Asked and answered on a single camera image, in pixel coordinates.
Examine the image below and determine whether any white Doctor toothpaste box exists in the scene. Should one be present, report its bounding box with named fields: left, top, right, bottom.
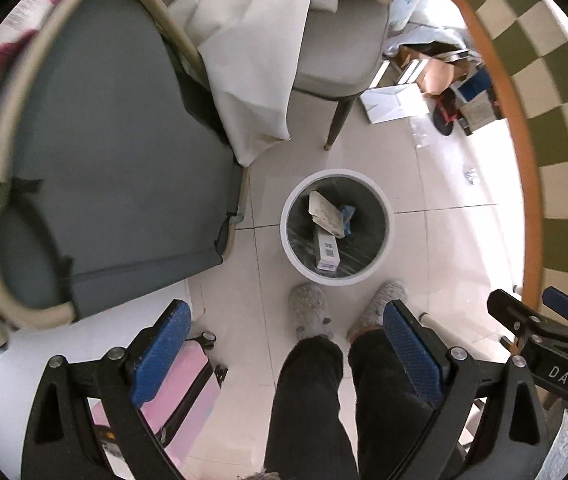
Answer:
left=314, top=226, right=340, bottom=273

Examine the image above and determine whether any white blue medicine box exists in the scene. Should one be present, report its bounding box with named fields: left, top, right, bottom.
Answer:
left=308, top=191, right=345, bottom=240

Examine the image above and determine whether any blue snack wrapper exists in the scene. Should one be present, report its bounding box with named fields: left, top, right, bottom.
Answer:
left=339, top=205, right=357, bottom=236

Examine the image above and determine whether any white round trash bin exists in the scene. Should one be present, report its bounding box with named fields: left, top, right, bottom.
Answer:
left=279, top=169, right=395, bottom=287

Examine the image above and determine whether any pink suitcase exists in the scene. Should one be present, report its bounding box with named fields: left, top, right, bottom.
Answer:
left=90, top=331, right=230, bottom=466

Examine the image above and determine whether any right grey slipper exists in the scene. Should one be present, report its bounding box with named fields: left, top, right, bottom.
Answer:
left=347, top=280, right=407, bottom=342

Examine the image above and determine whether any grey slipper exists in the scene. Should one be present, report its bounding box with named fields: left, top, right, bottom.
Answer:
left=288, top=283, right=334, bottom=341
left=347, top=280, right=407, bottom=342

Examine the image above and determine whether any left grey slipper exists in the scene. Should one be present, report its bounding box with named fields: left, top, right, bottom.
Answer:
left=288, top=283, right=334, bottom=341

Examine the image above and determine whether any checkered green tablecloth table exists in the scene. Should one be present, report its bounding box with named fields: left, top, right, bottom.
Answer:
left=452, top=0, right=568, bottom=308

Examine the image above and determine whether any white open box on floor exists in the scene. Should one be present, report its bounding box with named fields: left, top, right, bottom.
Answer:
left=360, top=84, right=429, bottom=125

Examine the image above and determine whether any white cloth on chair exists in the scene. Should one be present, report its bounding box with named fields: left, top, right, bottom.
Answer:
left=169, top=0, right=393, bottom=167

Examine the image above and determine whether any grey dining chair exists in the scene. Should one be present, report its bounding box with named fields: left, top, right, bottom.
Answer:
left=293, top=0, right=389, bottom=151

